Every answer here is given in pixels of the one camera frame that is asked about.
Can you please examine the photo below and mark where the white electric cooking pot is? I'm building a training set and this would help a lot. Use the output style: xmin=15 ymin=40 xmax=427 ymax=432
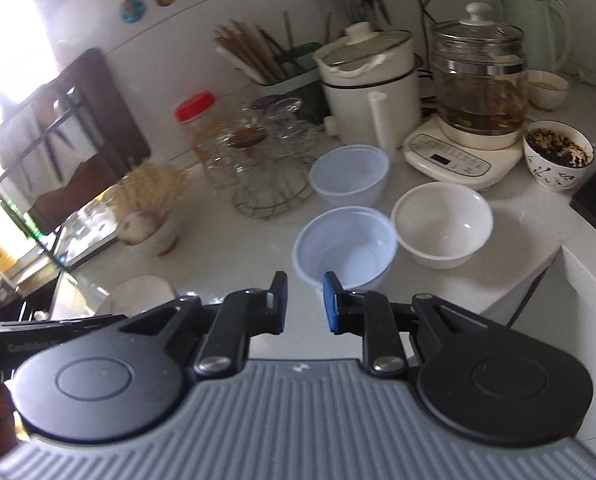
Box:
xmin=313 ymin=22 xmax=424 ymax=159

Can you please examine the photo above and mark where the garlic bulb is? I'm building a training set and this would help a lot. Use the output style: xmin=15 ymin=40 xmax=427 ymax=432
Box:
xmin=117 ymin=211 xmax=160 ymax=246

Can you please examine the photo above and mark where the blue pipe flange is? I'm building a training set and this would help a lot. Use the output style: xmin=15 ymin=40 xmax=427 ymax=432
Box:
xmin=120 ymin=0 xmax=147 ymax=24

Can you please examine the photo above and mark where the green and white utensil holder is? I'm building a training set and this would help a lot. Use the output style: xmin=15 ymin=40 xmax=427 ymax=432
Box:
xmin=257 ymin=42 xmax=330 ymax=121

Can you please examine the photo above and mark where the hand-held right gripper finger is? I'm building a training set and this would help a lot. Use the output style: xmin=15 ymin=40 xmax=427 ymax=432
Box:
xmin=322 ymin=271 xmax=484 ymax=378

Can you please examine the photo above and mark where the small ceramic footed bowl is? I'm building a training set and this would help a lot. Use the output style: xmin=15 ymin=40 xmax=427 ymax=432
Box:
xmin=120 ymin=210 xmax=180 ymax=257

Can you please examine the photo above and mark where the bundle of wooden chopsticks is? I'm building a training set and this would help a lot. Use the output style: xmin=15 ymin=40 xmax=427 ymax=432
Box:
xmin=213 ymin=20 xmax=287 ymax=86

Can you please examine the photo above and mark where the patterned bowl with tea leaves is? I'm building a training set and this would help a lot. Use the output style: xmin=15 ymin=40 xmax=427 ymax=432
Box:
xmin=522 ymin=121 xmax=595 ymax=193

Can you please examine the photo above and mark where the translucent plastic cup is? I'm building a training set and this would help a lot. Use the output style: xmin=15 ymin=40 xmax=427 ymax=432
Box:
xmin=309 ymin=144 xmax=391 ymax=208
xmin=291 ymin=206 xmax=398 ymax=292

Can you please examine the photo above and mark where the glass health kettle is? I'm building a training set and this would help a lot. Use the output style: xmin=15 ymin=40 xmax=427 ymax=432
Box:
xmin=430 ymin=2 xmax=529 ymax=136

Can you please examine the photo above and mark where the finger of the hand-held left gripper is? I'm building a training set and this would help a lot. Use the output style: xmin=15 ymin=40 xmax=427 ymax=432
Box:
xmin=120 ymin=271 xmax=289 ymax=377
xmin=32 ymin=313 xmax=130 ymax=331

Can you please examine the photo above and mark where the cluster of patterned glass cups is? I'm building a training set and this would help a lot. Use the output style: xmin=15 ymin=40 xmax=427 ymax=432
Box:
xmin=198 ymin=95 xmax=327 ymax=202

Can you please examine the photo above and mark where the pale green electric kettle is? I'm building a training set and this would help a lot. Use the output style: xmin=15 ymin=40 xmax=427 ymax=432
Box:
xmin=500 ymin=0 xmax=572 ymax=76

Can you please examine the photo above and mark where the small cream bowl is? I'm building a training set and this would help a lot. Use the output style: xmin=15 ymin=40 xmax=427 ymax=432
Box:
xmin=527 ymin=70 xmax=570 ymax=111

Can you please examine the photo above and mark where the brown cutting board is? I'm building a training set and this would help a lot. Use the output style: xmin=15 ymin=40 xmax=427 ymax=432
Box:
xmin=20 ymin=47 xmax=152 ymax=234

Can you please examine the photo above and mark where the white leaf-print plate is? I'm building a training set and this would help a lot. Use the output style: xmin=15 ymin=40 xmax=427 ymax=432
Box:
xmin=97 ymin=275 xmax=179 ymax=322

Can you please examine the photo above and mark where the black dish rack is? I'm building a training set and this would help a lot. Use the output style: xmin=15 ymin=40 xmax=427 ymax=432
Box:
xmin=0 ymin=72 xmax=144 ymax=272

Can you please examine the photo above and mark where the dried noodle bundle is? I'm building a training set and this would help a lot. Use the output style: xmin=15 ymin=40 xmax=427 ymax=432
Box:
xmin=112 ymin=162 xmax=191 ymax=221

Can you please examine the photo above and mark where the red-lidded clear jar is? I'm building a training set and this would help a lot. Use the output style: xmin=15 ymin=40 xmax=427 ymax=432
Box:
xmin=174 ymin=91 xmax=229 ymax=172

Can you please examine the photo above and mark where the plain white ceramic bowl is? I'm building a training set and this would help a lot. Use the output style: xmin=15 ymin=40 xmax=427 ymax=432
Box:
xmin=390 ymin=182 xmax=494 ymax=270

